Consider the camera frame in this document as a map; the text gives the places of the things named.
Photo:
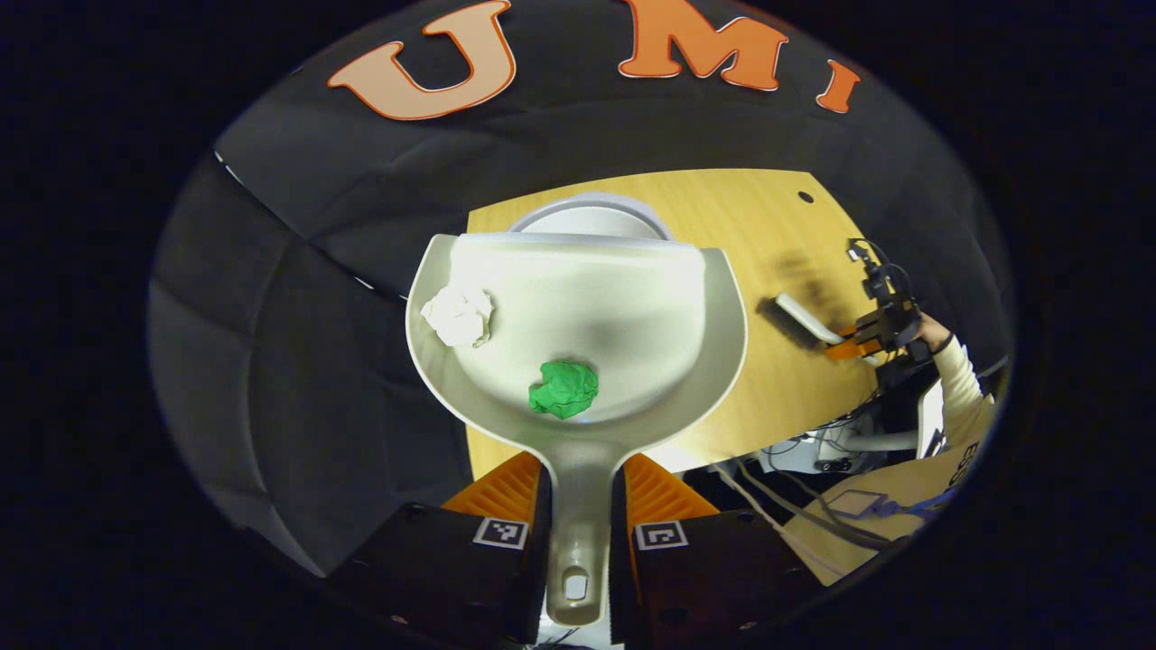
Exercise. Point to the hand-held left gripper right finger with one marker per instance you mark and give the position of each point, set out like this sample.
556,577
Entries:
621,542

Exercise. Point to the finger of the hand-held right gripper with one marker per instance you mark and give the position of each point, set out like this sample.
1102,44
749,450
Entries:
851,346

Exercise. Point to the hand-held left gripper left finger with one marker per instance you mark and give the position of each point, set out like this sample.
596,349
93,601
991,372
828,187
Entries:
540,542

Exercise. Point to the small white broom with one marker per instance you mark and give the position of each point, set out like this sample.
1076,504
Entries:
804,320

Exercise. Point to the green paper ball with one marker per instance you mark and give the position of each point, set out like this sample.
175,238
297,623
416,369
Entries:
564,390

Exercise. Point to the white dustpan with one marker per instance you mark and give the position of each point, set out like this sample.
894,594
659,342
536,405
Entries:
596,307

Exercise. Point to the white paper ball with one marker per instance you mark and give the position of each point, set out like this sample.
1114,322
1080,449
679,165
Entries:
459,316

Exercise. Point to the wooden desktop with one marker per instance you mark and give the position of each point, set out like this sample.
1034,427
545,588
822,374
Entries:
759,226

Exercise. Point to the person's cream clothing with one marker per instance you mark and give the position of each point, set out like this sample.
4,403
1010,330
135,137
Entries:
903,478

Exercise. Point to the black backdrop cloth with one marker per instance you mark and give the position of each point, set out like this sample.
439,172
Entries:
298,343

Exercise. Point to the white chair frame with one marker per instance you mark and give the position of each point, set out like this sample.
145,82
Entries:
890,441

